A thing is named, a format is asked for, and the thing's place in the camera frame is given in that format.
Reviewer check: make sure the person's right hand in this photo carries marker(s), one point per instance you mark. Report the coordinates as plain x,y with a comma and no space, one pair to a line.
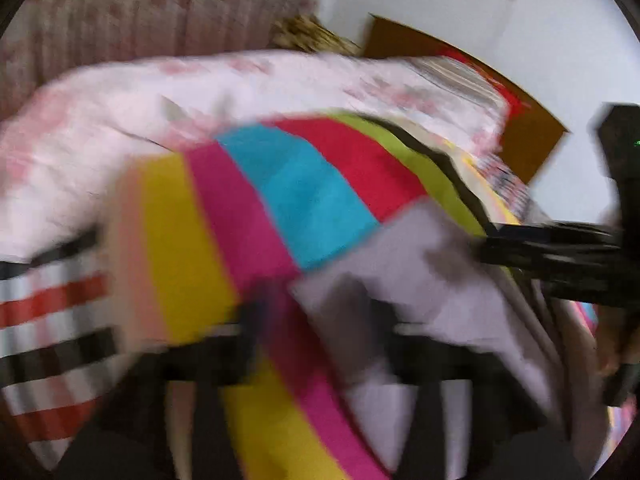
612,345

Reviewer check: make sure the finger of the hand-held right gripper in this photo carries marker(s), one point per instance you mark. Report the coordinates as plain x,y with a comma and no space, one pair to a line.
540,267
540,234

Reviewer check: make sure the white striped pillow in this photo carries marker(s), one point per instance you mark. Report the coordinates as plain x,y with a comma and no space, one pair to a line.
460,82

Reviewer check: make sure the leopard print cloth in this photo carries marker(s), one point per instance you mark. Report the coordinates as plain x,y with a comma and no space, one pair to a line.
310,35

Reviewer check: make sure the rainbow striped bed sheet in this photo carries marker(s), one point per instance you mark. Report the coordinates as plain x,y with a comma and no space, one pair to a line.
295,185

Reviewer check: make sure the lilac pants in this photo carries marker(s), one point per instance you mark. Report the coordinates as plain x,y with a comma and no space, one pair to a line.
430,270

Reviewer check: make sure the pink floral quilt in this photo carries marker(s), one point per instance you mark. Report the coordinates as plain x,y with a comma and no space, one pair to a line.
150,105

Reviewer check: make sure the wooden headboard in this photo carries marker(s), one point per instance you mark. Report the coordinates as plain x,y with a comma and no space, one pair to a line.
530,145

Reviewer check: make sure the red pillow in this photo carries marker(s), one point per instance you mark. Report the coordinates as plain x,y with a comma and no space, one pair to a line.
512,100

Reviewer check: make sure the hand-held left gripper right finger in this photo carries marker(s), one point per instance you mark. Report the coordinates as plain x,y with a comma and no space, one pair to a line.
415,355

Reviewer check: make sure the red black checked cloth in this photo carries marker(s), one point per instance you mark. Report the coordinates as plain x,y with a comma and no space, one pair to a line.
50,310

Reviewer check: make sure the small patterned blanket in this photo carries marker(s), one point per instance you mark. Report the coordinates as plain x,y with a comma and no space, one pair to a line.
505,185

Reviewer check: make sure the floral curtain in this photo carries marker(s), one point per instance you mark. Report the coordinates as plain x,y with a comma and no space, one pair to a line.
125,5

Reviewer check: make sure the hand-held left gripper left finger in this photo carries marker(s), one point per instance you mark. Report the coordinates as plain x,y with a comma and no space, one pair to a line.
250,332

